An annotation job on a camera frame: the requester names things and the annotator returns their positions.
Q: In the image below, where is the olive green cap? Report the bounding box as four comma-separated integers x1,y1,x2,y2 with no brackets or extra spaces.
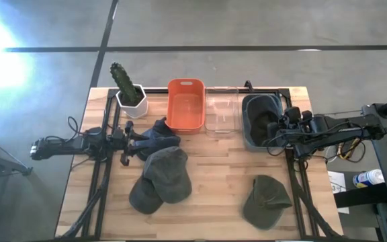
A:
242,174,294,231

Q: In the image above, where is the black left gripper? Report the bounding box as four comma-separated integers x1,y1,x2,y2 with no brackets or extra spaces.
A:
111,120,151,167

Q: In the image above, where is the green cactus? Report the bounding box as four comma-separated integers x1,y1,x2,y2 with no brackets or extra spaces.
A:
109,62,140,105

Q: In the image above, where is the clear plastic bin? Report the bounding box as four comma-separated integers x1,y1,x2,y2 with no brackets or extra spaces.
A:
204,86,243,138

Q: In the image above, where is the blue-grey plastic bin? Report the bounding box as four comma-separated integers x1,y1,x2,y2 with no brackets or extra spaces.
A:
241,93,292,152

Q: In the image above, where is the black shelf board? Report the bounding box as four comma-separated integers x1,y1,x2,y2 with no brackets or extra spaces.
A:
333,183,387,208

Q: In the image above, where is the white blue spray can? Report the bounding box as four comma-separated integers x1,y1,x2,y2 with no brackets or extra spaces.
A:
352,169,386,189

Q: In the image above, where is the yellow cable bundle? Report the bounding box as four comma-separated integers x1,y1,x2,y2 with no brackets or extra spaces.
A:
336,136,364,161

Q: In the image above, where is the dark grey cap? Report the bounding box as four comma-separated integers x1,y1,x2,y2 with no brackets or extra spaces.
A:
128,174,165,215

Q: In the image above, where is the navy blue hat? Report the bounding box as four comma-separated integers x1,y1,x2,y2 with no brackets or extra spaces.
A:
132,116,182,161

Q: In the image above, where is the black hat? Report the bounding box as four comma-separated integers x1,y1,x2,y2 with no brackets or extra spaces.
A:
247,97,284,146

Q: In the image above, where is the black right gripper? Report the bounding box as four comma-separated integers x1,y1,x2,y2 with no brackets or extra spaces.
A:
266,106,315,151

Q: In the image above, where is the orange plastic bin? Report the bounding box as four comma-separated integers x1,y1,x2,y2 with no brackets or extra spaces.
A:
165,78,206,135

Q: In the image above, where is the white paper sheet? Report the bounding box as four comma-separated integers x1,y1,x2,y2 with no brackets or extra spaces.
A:
327,170,351,215

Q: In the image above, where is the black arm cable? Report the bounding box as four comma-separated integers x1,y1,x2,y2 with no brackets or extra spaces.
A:
66,116,90,137

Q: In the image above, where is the white hexagonal plant pot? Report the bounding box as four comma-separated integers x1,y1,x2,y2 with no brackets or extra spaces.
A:
115,83,149,119

